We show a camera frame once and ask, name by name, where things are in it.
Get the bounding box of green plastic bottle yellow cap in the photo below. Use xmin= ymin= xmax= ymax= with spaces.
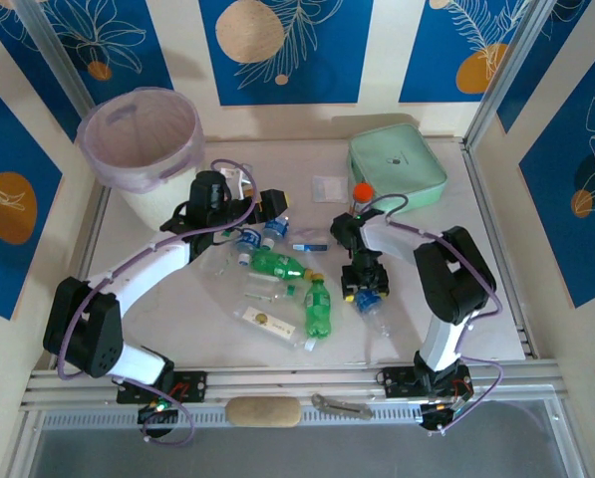
xmin=302 ymin=273 xmax=334 ymax=342
xmin=249 ymin=250 xmax=315 ymax=281

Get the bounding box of small blue carton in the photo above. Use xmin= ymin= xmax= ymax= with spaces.
xmin=289 ymin=224 xmax=331 ymax=253

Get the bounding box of clear crushed plastic bottle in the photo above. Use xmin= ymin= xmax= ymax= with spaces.
xmin=194 ymin=243 xmax=241 ymax=283

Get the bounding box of clear bottle green cap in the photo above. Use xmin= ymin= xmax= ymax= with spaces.
xmin=241 ymin=281 xmax=308 ymax=306

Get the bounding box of clear bottle white label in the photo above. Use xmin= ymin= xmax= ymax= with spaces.
xmin=231 ymin=303 xmax=316 ymax=353

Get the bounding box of white plastic waste bin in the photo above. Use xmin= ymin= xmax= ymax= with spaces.
xmin=77 ymin=88 xmax=206 ymax=233

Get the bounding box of pink bin liner bag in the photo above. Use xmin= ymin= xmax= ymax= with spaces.
xmin=76 ymin=87 xmax=207 ymax=195

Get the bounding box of small clear plastic bag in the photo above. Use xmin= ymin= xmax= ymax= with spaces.
xmin=310 ymin=173 xmax=351 ymax=204

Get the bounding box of orange capped pill bottle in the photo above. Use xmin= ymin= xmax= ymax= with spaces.
xmin=349 ymin=182 xmax=377 ymax=216

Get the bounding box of metal wrench tool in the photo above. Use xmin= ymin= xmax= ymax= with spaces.
xmin=310 ymin=392 xmax=375 ymax=421

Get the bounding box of mint green zip case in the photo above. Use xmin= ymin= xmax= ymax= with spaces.
xmin=346 ymin=123 xmax=448 ymax=215

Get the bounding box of beige oval pad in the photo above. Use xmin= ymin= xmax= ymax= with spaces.
xmin=224 ymin=396 xmax=303 ymax=429

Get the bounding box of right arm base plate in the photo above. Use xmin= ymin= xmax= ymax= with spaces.
xmin=378 ymin=365 xmax=473 ymax=399

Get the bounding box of aluminium front frame rail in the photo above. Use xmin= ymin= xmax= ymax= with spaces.
xmin=20 ymin=360 xmax=570 ymax=414

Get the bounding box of aluminium side rail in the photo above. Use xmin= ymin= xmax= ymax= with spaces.
xmin=50 ymin=183 xmax=112 ymax=372
xmin=461 ymin=141 xmax=540 ymax=359

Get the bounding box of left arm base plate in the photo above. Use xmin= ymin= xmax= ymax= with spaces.
xmin=116 ymin=370 xmax=208 ymax=404

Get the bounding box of slotted grey cable duct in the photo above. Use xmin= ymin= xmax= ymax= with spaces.
xmin=40 ymin=401 xmax=428 ymax=432

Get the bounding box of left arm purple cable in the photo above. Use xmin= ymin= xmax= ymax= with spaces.
xmin=55 ymin=158 xmax=258 ymax=448

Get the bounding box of aluminium frame post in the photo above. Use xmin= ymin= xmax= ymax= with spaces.
xmin=463 ymin=0 xmax=557 ymax=150
xmin=12 ymin=0 xmax=99 ymax=114

